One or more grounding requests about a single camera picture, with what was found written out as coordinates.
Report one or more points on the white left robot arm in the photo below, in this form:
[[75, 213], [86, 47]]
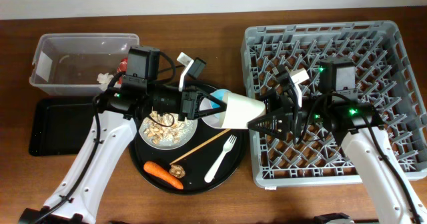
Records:
[[129, 98]]

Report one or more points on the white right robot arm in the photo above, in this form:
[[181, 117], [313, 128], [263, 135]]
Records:
[[357, 127]]

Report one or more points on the brown food lump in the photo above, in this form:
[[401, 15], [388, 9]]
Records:
[[177, 171]]

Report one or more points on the wooden chopstick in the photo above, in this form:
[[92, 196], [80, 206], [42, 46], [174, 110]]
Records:
[[200, 146]]

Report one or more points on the white plastic fork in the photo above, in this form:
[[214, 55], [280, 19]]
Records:
[[227, 147]]

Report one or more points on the crumpled white tissue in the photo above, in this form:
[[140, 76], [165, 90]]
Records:
[[104, 79]]

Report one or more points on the blue plastic cup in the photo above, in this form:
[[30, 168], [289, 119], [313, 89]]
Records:
[[218, 94]]

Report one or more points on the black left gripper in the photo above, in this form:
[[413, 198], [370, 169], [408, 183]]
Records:
[[189, 102]]

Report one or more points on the small pink saucer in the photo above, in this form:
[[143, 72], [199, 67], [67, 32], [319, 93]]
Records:
[[211, 120]]

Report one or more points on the grey plate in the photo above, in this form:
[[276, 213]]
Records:
[[187, 134]]

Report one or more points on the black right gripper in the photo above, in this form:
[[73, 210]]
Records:
[[287, 122]]

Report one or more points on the orange carrot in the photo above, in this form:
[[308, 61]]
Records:
[[157, 171]]

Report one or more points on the round black serving tray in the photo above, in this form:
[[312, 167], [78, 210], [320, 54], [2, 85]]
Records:
[[195, 165]]

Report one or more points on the grey dishwasher rack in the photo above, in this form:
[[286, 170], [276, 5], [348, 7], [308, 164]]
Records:
[[384, 78]]

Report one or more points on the pistachio shells and rice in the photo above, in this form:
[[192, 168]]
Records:
[[163, 130]]

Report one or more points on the black rectangular tray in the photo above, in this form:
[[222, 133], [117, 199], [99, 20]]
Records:
[[60, 125]]

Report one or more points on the red snack wrapper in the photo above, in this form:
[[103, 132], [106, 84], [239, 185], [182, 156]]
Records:
[[122, 66]]

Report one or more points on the clear plastic waste bin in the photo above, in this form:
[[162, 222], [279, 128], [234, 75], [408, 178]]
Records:
[[69, 63]]

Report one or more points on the white paper cup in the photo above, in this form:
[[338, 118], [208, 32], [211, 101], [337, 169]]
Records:
[[240, 110]]

